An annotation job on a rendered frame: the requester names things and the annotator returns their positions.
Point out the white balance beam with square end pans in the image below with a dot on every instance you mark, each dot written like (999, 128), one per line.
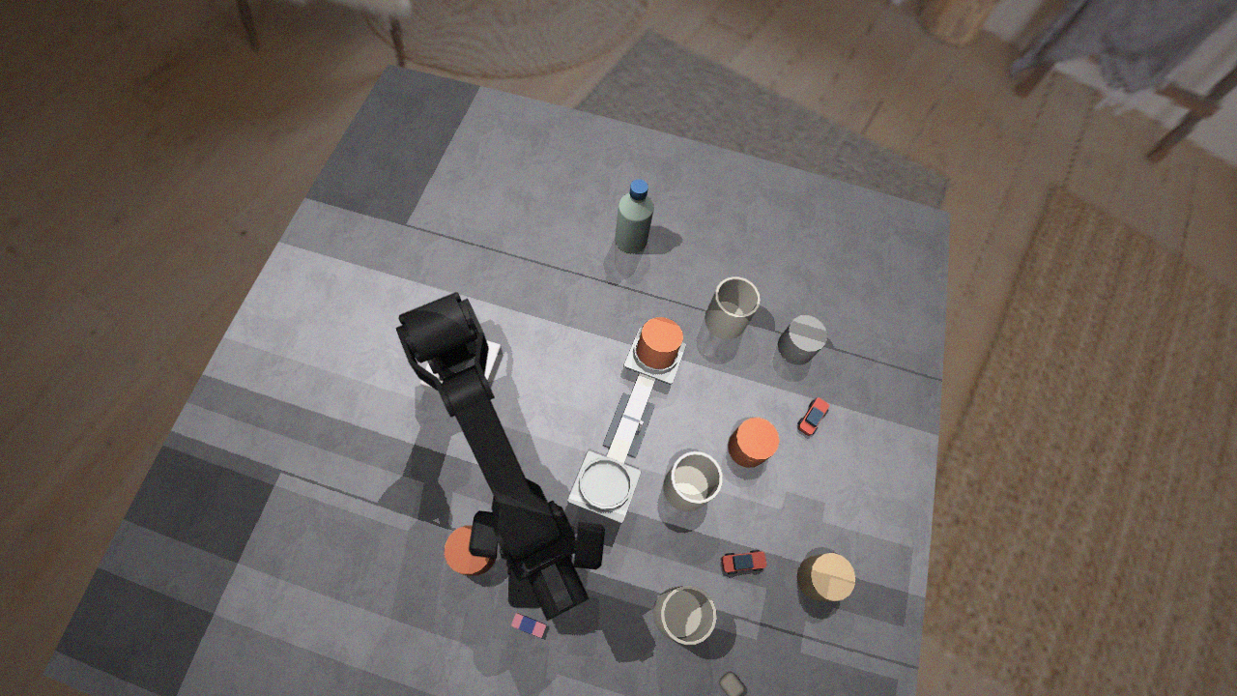
(605, 485)

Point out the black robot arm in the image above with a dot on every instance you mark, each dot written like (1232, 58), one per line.
(447, 334)

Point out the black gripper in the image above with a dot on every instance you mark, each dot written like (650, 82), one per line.
(588, 544)

